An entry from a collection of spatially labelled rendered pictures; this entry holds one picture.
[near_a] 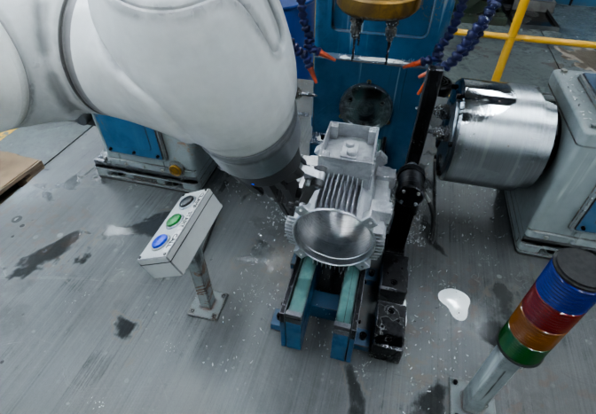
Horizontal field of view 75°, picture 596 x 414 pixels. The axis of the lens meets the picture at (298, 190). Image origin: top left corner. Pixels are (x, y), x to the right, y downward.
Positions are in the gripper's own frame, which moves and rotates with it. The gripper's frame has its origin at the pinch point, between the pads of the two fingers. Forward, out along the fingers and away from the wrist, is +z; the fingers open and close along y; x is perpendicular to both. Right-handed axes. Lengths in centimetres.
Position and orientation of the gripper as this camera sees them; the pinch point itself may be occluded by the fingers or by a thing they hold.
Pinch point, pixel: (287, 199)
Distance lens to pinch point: 56.9
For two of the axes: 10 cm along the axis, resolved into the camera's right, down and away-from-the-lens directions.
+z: 1.2, 3.2, 9.4
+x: -2.4, 9.3, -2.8
